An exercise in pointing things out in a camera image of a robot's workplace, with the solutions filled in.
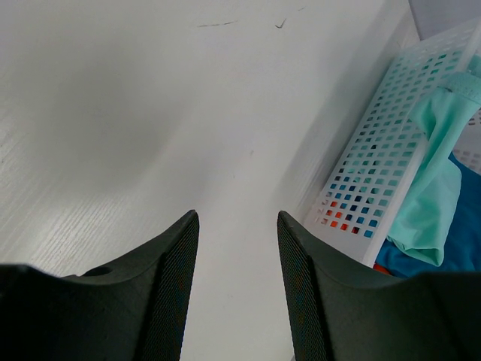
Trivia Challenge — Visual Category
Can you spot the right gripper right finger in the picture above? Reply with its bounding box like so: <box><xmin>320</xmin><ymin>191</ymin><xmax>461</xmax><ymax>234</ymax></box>
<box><xmin>277</xmin><ymin>211</ymin><xmax>480</xmax><ymax>360</ymax></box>

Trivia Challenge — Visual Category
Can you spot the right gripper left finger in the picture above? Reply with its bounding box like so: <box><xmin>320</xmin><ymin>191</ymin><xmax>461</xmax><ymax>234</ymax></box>
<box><xmin>1</xmin><ymin>211</ymin><xmax>198</xmax><ymax>360</ymax></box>

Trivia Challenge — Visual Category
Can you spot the orange t shirt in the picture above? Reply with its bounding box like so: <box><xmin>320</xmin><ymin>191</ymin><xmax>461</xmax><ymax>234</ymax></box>
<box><xmin>319</xmin><ymin>201</ymin><xmax>392</xmax><ymax>275</ymax></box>

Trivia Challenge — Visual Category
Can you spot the white plastic basket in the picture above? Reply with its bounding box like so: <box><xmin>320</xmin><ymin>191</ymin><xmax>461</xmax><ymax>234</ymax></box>
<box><xmin>304</xmin><ymin>19</ymin><xmax>480</xmax><ymax>244</ymax></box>

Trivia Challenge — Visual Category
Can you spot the mint green t shirt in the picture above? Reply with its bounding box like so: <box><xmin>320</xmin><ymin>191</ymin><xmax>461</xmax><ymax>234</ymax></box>
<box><xmin>386</xmin><ymin>54</ymin><xmax>481</xmax><ymax>268</ymax></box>

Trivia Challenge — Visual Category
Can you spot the blue t shirt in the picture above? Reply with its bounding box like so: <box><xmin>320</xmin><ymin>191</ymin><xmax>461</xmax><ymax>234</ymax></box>
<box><xmin>376</xmin><ymin>153</ymin><xmax>480</xmax><ymax>278</ymax></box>

